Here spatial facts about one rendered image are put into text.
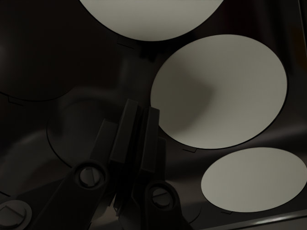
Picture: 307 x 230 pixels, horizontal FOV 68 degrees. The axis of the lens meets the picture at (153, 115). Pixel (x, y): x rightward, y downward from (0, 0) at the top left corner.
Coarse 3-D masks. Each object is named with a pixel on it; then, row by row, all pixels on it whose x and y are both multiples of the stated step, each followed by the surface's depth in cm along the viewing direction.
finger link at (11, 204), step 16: (128, 112) 10; (112, 128) 10; (128, 128) 9; (96, 144) 9; (112, 144) 9; (128, 144) 8; (96, 160) 8; (112, 160) 7; (128, 160) 8; (64, 176) 7; (112, 176) 8; (32, 192) 6; (48, 192) 7; (112, 192) 7; (0, 208) 6; (16, 208) 6; (32, 208) 6; (0, 224) 5; (16, 224) 6
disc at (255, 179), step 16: (224, 160) 21; (240, 160) 21; (256, 160) 21; (272, 160) 21; (288, 160) 20; (208, 176) 22; (224, 176) 22; (240, 176) 22; (256, 176) 22; (272, 176) 22; (288, 176) 22; (304, 176) 22; (208, 192) 24; (224, 192) 24; (240, 192) 24; (256, 192) 23; (272, 192) 23; (288, 192) 23; (224, 208) 25; (240, 208) 25; (256, 208) 25
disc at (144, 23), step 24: (96, 0) 14; (120, 0) 14; (144, 0) 14; (168, 0) 14; (192, 0) 13; (216, 0) 13; (120, 24) 14; (144, 24) 14; (168, 24) 14; (192, 24) 14
